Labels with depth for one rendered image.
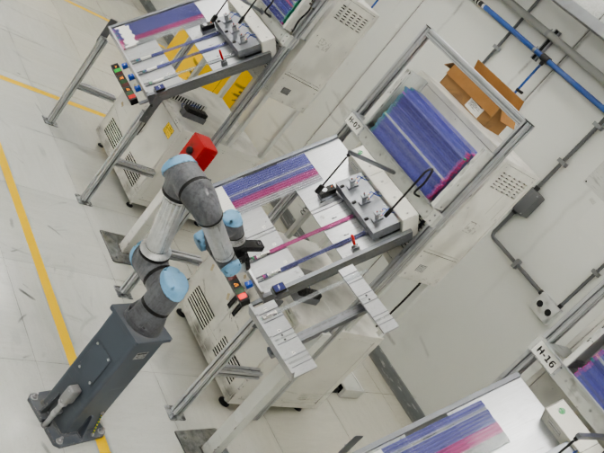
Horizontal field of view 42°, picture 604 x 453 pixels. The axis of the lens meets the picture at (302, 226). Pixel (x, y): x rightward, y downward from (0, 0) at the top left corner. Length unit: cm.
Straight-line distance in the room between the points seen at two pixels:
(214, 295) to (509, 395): 158
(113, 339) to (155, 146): 189
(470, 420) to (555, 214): 207
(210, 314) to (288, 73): 145
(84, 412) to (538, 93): 330
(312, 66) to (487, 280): 167
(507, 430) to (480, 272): 206
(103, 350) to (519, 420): 152
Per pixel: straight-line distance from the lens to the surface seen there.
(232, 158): 469
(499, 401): 303
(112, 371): 292
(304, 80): 457
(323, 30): 443
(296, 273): 328
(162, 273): 277
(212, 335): 387
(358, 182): 351
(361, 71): 591
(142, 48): 454
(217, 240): 267
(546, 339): 307
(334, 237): 339
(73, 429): 315
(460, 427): 294
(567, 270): 467
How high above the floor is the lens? 212
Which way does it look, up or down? 20 degrees down
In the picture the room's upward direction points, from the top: 41 degrees clockwise
